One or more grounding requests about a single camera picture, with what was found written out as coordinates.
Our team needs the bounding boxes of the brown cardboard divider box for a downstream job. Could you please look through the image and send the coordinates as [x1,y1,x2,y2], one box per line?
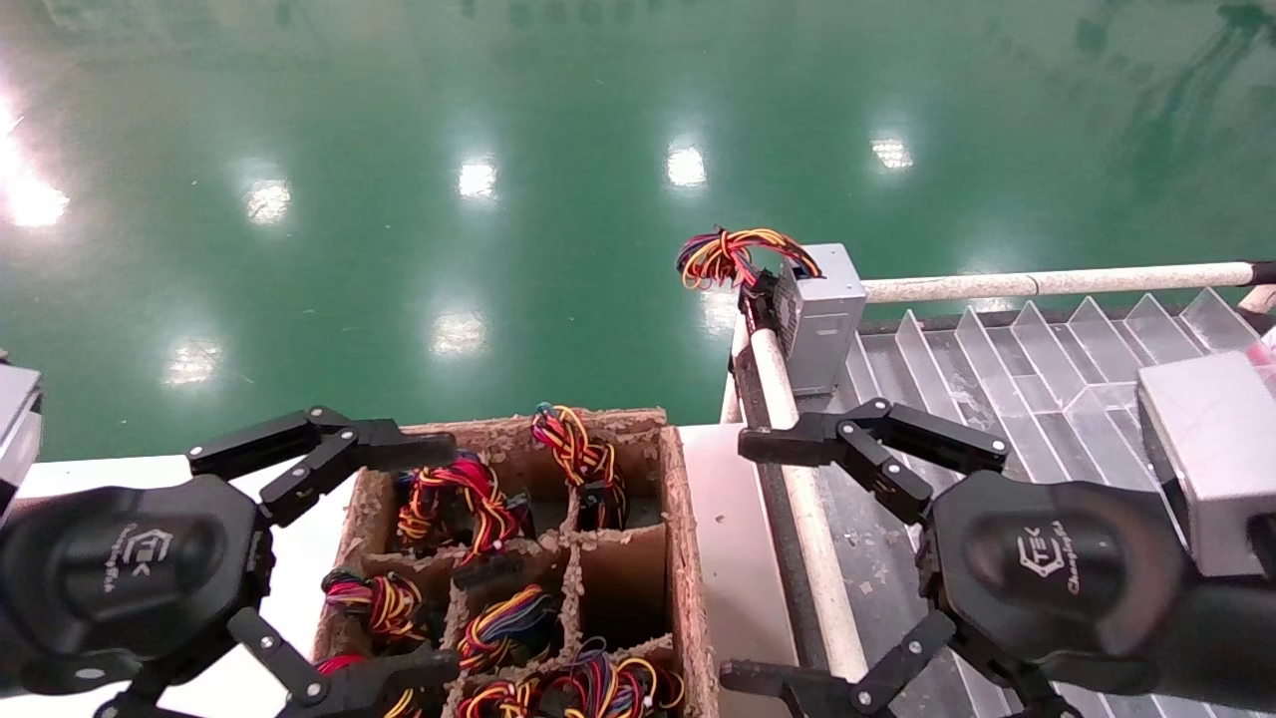
[309,406,721,718]

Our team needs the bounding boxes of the cream rack leg pipe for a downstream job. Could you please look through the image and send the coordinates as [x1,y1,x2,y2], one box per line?
[720,319,751,425]

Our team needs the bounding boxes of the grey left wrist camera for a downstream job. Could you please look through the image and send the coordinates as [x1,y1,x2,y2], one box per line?
[0,349,43,490]

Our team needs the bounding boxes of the clear acrylic divider tray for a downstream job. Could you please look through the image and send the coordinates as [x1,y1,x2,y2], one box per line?
[842,287,1276,718]

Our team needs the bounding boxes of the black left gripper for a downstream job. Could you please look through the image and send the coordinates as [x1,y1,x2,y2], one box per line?
[0,404,462,718]

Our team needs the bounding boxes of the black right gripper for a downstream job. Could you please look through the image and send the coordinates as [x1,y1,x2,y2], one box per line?
[718,397,1199,718]

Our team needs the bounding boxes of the grey metal box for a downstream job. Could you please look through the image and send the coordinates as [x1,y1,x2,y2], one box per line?
[1136,351,1276,579]

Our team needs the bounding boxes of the grey power supply coloured wires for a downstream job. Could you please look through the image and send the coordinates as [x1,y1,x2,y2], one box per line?
[678,227,868,397]

